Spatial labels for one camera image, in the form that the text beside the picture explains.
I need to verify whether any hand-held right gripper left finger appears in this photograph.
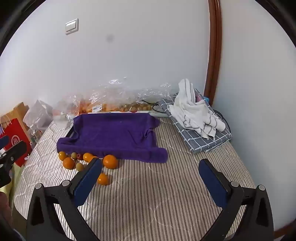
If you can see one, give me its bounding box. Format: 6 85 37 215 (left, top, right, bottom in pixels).
26 158 103 241

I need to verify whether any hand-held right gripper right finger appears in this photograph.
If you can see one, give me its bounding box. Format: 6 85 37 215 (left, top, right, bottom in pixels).
198 159 274 241

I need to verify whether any round orange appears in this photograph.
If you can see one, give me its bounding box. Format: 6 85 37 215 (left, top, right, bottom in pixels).
97 173 110 186

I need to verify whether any medium orange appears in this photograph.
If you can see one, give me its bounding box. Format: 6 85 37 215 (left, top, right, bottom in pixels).
63 157 75 169

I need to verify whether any large orange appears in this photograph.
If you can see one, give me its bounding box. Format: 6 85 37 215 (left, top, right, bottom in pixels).
103 154 118 169

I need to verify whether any black tray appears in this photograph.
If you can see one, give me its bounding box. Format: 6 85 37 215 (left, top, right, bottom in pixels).
63 128 76 139

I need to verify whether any purple towel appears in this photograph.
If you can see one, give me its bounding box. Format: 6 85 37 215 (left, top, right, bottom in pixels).
57 113 168 163

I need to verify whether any red paper bag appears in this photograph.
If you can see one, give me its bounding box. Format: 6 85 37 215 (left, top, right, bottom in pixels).
0 118 33 167

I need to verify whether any grey checked folded cloth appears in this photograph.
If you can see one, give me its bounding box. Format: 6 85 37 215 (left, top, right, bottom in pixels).
157 89 232 154

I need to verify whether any grey plastic bag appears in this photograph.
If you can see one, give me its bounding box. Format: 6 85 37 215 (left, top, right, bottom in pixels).
23 100 54 131

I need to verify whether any striped bed quilt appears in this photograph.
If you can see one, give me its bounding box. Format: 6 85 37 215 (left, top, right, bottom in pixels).
14 116 257 241

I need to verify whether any white striped towel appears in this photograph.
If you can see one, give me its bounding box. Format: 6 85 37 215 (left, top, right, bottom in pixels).
167 78 226 140

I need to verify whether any clear plastic bag of oranges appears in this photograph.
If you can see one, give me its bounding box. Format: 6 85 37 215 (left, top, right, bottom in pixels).
55 79 126 115

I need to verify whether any black cable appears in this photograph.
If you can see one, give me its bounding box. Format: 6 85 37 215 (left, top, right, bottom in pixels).
141 100 160 110
215 109 230 131

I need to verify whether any white light switch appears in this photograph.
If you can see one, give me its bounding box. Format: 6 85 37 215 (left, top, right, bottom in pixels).
65 18 79 35

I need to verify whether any brown wooden door frame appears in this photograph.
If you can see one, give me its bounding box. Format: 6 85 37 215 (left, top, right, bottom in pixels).
204 0 223 103

